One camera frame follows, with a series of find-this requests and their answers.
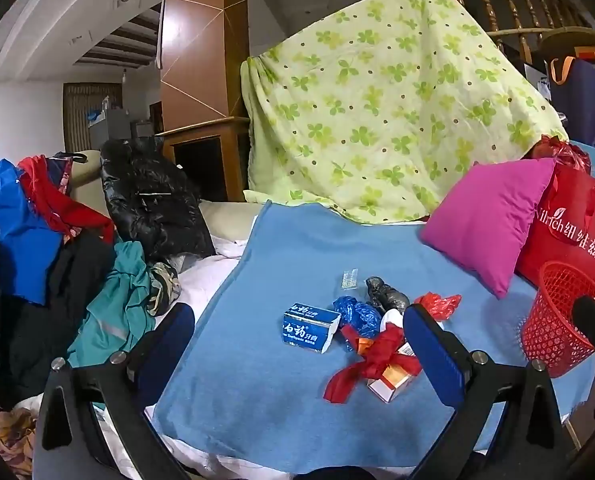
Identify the blue plastic bag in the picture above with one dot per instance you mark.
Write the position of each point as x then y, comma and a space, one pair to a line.
357, 317

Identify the black clothes hanger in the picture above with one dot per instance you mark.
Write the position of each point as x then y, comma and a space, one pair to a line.
72, 156

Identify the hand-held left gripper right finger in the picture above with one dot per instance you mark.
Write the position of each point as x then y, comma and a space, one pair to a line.
432, 355

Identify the blue fleece towel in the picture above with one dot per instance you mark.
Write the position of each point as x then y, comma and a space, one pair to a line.
277, 400

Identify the wooden cabinet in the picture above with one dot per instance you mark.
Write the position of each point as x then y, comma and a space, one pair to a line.
197, 132

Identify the red ribbon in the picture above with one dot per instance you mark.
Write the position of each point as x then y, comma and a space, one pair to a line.
377, 355

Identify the orange white small box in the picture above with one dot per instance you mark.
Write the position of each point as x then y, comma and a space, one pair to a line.
392, 385

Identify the green floral blanket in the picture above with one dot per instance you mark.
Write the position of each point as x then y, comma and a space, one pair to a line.
377, 110

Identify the white bed sheet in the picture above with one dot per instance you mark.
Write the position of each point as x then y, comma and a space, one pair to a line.
212, 280

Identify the patterned brown cloth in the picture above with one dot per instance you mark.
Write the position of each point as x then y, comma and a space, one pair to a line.
12, 435

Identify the red shopping bag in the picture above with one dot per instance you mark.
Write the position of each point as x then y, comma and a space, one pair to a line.
567, 240

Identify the red garment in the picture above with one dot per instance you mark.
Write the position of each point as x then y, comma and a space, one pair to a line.
52, 200

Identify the brown wooden pillar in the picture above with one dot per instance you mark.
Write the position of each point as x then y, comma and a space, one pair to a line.
197, 50

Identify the black garment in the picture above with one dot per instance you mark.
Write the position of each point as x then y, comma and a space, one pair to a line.
42, 320

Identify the shiny crinkled red plastic bag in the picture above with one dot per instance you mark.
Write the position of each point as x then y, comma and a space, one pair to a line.
562, 152

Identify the black puffer jacket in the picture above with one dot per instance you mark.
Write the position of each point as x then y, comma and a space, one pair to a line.
152, 210

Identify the teal garment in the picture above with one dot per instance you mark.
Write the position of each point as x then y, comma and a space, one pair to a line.
122, 305

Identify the blue white toothpaste box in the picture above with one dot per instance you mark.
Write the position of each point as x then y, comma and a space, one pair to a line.
307, 330

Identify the clear small packet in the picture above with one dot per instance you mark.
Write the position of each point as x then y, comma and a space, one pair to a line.
348, 280

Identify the blue garment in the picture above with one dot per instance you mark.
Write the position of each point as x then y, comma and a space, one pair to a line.
12, 220

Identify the red plastic basket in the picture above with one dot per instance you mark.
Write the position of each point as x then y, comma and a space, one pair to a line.
547, 330

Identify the pink pillow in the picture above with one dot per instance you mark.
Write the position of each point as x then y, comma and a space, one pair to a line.
482, 220

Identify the grey black plastic bag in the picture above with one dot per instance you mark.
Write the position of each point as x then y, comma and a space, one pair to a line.
385, 295

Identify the wooden stair railing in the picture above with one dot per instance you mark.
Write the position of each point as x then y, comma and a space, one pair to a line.
515, 12

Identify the camouflage cloth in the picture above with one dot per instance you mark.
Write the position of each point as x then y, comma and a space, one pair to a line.
162, 285

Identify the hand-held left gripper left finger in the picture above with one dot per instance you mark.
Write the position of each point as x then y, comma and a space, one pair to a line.
170, 340

